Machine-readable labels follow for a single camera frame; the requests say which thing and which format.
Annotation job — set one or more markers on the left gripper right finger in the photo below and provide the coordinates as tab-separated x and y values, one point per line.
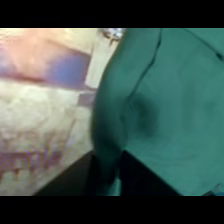
143	181

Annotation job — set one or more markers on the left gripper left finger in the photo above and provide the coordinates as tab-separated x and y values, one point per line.
75	181

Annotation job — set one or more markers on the green garment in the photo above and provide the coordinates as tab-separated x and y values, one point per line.
173	100

